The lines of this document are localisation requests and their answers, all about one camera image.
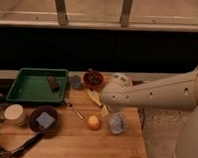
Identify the blue grey sponge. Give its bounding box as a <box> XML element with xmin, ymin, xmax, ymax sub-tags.
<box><xmin>36</xmin><ymin>112</ymin><xmax>55</xmax><ymax>129</ymax></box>

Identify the white round container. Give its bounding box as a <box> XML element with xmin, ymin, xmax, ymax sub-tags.
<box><xmin>3</xmin><ymin>104</ymin><xmax>26</xmax><ymax>125</ymax></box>

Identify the yellow banana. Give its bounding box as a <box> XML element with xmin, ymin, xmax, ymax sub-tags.
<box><xmin>87</xmin><ymin>89</ymin><xmax>102</xmax><ymax>107</ymax></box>

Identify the orange fruit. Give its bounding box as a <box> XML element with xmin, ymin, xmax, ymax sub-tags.
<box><xmin>87</xmin><ymin>115</ymin><xmax>101</xmax><ymax>130</ymax></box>

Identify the black handled tool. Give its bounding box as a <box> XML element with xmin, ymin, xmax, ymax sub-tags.
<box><xmin>0</xmin><ymin>133</ymin><xmax>43</xmax><ymax>158</ymax></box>

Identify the metal spoon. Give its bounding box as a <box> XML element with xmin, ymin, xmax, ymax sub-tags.
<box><xmin>63</xmin><ymin>98</ymin><xmax>84</xmax><ymax>119</ymax></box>

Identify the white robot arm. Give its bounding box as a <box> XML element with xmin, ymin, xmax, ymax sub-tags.
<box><xmin>100</xmin><ymin>64</ymin><xmax>198</xmax><ymax>158</ymax></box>

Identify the dark brown bowl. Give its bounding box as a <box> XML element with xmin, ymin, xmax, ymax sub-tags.
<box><xmin>28</xmin><ymin>106</ymin><xmax>58</xmax><ymax>133</ymax></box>

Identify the dark brown block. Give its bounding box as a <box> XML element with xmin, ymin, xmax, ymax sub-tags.
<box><xmin>47</xmin><ymin>76</ymin><xmax>59</xmax><ymax>91</ymax></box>

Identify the green plastic tray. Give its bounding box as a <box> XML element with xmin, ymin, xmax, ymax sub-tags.
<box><xmin>6</xmin><ymin>68</ymin><xmax>69</xmax><ymax>104</ymax></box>

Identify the red bowl with berries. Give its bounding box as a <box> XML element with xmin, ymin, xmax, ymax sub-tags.
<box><xmin>83</xmin><ymin>69</ymin><xmax>104</xmax><ymax>90</ymax></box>

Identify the clear plastic cup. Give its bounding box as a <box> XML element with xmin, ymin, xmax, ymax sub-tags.
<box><xmin>108</xmin><ymin>113</ymin><xmax>127</xmax><ymax>135</ymax></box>

